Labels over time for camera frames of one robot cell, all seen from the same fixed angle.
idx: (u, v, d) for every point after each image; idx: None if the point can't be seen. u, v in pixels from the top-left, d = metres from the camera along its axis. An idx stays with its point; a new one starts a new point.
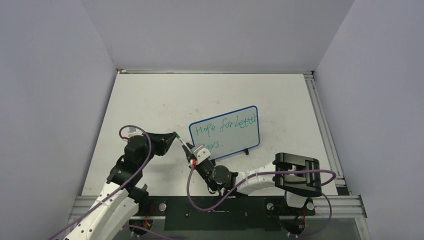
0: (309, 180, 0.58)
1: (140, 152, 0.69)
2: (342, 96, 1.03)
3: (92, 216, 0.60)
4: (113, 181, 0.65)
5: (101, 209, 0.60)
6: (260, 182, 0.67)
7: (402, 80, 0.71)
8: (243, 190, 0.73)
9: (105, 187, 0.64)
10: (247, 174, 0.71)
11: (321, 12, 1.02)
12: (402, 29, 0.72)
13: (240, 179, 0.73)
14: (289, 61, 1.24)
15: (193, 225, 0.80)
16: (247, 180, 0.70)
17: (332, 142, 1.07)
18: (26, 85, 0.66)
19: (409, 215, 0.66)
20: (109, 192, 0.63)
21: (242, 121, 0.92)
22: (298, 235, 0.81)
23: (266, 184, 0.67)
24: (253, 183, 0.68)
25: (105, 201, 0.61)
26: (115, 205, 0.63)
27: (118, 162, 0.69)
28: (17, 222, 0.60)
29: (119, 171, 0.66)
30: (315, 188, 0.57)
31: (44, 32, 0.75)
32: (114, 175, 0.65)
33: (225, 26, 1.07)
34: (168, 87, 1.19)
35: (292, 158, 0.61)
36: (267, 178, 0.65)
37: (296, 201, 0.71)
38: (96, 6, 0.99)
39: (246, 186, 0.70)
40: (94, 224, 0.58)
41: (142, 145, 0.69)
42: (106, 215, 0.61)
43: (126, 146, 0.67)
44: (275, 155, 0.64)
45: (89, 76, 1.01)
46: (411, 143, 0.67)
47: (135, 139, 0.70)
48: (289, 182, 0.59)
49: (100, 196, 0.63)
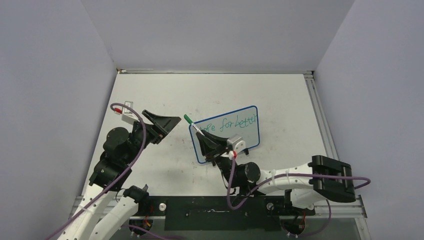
0: (345, 184, 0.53)
1: (123, 148, 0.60)
2: (342, 96, 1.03)
3: (75, 223, 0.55)
4: (96, 183, 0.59)
5: (84, 216, 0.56)
6: (291, 183, 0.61)
7: (402, 81, 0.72)
8: (266, 188, 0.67)
9: (88, 189, 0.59)
10: (272, 173, 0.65)
11: (321, 13, 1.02)
12: (402, 29, 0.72)
13: (263, 178, 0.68)
14: (289, 61, 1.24)
15: (193, 225, 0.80)
16: (274, 180, 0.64)
17: (332, 143, 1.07)
18: (26, 84, 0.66)
19: (409, 216, 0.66)
20: (93, 196, 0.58)
21: (242, 121, 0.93)
22: (298, 235, 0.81)
23: (296, 186, 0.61)
24: (282, 183, 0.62)
25: (88, 207, 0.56)
26: (101, 208, 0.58)
27: (102, 158, 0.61)
28: (18, 222, 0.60)
29: (102, 170, 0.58)
30: (351, 194, 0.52)
31: (44, 31, 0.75)
32: (97, 175, 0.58)
33: (225, 26, 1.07)
34: (168, 87, 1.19)
35: (331, 162, 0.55)
36: (300, 180, 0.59)
37: (302, 203, 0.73)
38: (96, 6, 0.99)
39: (270, 185, 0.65)
40: (78, 233, 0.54)
41: (123, 140, 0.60)
42: (91, 222, 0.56)
43: (104, 144, 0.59)
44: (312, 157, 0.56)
45: (90, 76, 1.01)
46: (411, 144, 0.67)
47: (114, 133, 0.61)
48: (328, 187, 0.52)
49: (83, 201, 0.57)
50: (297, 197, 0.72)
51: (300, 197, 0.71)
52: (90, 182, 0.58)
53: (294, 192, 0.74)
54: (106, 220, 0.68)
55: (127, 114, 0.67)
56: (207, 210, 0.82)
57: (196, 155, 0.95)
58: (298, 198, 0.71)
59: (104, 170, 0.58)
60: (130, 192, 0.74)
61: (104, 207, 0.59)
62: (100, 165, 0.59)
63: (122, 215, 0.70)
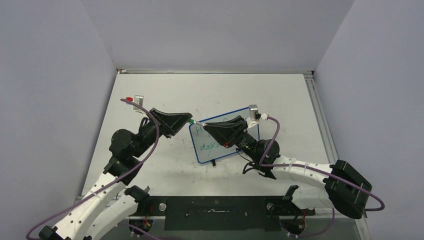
0: (357, 199, 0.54)
1: (129, 148, 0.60)
2: (342, 95, 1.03)
3: (82, 206, 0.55)
4: (110, 172, 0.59)
5: (93, 201, 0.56)
6: (305, 176, 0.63)
7: (402, 81, 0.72)
8: (278, 173, 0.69)
9: (101, 176, 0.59)
10: (292, 161, 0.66)
11: (320, 14, 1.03)
12: (401, 28, 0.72)
13: (281, 162, 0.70)
14: (289, 61, 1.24)
15: (193, 225, 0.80)
16: (291, 167, 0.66)
17: (332, 142, 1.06)
18: (25, 83, 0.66)
19: (409, 215, 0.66)
20: (104, 183, 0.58)
21: None
22: (298, 235, 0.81)
23: (311, 182, 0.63)
24: (296, 173, 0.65)
25: (98, 193, 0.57)
26: (109, 197, 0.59)
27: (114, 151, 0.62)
28: (19, 222, 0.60)
29: (117, 162, 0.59)
30: (357, 209, 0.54)
31: (44, 31, 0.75)
32: (112, 166, 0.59)
33: (225, 25, 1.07)
34: (168, 87, 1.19)
35: (354, 173, 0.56)
36: (316, 176, 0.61)
37: (303, 203, 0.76)
38: (96, 6, 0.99)
39: (285, 171, 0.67)
40: (84, 216, 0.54)
41: (127, 145, 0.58)
42: (97, 208, 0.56)
43: (111, 146, 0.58)
44: (337, 160, 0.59)
45: (90, 76, 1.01)
46: (410, 144, 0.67)
47: (119, 136, 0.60)
48: (339, 189, 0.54)
49: (94, 187, 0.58)
50: (299, 196, 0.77)
51: (302, 196, 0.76)
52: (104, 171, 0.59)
53: (297, 194, 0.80)
54: (105, 214, 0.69)
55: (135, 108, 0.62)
56: (207, 210, 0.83)
57: (196, 155, 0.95)
58: (300, 198, 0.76)
59: (119, 162, 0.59)
60: (131, 191, 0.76)
61: (111, 197, 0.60)
62: (114, 157, 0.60)
63: (122, 212, 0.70)
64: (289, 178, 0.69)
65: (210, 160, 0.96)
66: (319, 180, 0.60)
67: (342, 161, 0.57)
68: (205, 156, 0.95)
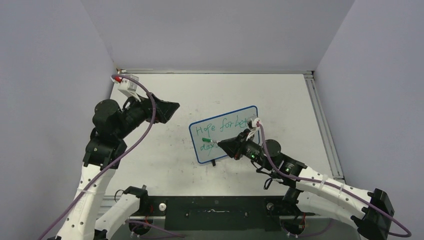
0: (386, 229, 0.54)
1: (114, 119, 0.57)
2: (342, 96, 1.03)
3: (78, 207, 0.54)
4: (91, 164, 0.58)
5: (87, 198, 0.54)
6: (338, 198, 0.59)
7: (402, 80, 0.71)
8: (303, 186, 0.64)
9: (83, 171, 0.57)
10: (324, 178, 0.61)
11: (321, 13, 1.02)
12: (402, 28, 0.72)
13: (308, 176, 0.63)
14: (289, 61, 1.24)
15: (193, 226, 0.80)
16: (323, 185, 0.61)
17: (332, 143, 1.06)
18: (25, 83, 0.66)
19: (410, 215, 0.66)
20: (91, 177, 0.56)
21: (242, 121, 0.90)
22: (298, 235, 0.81)
23: (342, 204, 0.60)
24: (329, 193, 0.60)
25: (88, 189, 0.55)
26: (101, 188, 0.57)
27: (93, 137, 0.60)
28: (20, 222, 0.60)
29: (95, 148, 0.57)
30: (384, 238, 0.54)
31: (44, 31, 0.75)
32: (91, 154, 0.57)
33: (225, 25, 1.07)
34: (168, 87, 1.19)
35: (390, 205, 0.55)
36: (351, 200, 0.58)
37: (310, 209, 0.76)
38: (96, 6, 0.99)
39: (314, 187, 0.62)
40: (84, 216, 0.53)
41: (114, 112, 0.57)
42: (94, 202, 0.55)
43: (94, 117, 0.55)
44: (376, 189, 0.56)
45: (89, 76, 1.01)
46: (410, 143, 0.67)
47: (104, 105, 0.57)
48: (379, 222, 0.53)
49: (81, 184, 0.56)
50: (308, 202, 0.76)
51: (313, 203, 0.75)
52: (85, 163, 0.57)
53: (304, 199, 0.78)
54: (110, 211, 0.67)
55: (125, 88, 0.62)
56: (207, 210, 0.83)
57: (196, 155, 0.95)
58: (310, 204, 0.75)
59: (97, 148, 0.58)
60: (129, 190, 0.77)
61: (103, 187, 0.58)
62: (92, 144, 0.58)
63: (126, 207, 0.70)
64: (313, 192, 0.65)
65: (210, 160, 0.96)
66: (355, 207, 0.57)
67: (381, 191, 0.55)
68: (205, 156, 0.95)
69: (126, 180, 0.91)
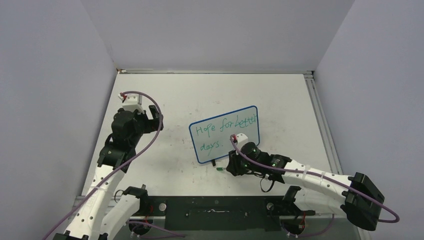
0: (372, 212, 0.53)
1: (129, 126, 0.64)
2: (342, 95, 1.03)
3: (89, 203, 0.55)
4: (104, 164, 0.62)
5: (98, 194, 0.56)
6: (320, 185, 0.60)
7: (402, 80, 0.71)
8: (289, 179, 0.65)
9: (97, 171, 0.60)
10: (306, 168, 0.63)
11: (320, 13, 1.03)
12: (401, 28, 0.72)
13: (292, 168, 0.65)
14: (289, 61, 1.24)
15: (193, 225, 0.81)
16: (305, 175, 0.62)
17: (332, 143, 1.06)
18: (25, 83, 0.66)
19: (409, 215, 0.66)
20: (104, 176, 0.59)
21: (242, 121, 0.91)
22: (298, 235, 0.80)
23: (329, 194, 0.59)
24: (311, 182, 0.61)
25: (100, 186, 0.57)
26: (112, 188, 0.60)
27: (107, 143, 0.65)
28: (19, 222, 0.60)
29: (109, 151, 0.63)
30: (371, 222, 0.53)
31: (44, 31, 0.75)
32: (105, 156, 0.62)
33: (225, 25, 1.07)
34: (168, 87, 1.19)
35: (372, 187, 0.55)
36: (332, 186, 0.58)
37: (307, 206, 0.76)
38: (96, 6, 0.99)
39: (298, 178, 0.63)
40: (94, 211, 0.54)
41: (130, 119, 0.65)
42: (104, 200, 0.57)
43: (113, 123, 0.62)
44: (356, 173, 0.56)
45: (90, 76, 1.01)
46: (410, 143, 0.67)
47: (119, 117, 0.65)
48: (358, 203, 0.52)
49: (94, 182, 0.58)
50: (303, 199, 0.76)
51: (308, 200, 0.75)
52: (98, 163, 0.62)
53: (300, 196, 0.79)
54: (112, 213, 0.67)
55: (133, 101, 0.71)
56: (207, 210, 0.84)
57: (196, 155, 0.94)
58: (305, 201, 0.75)
59: (111, 151, 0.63)
60: (129, 191, 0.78)
61: (113, 187, 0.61)
62: (106, 148, 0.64)
63: (127, 208, 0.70)
64: (300, 184, 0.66)
65: (210, 159, 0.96)
66: (337, 192, 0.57)
67: (361, 174, 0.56)
68: (205, 156, 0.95)
69: (125, 180, 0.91)
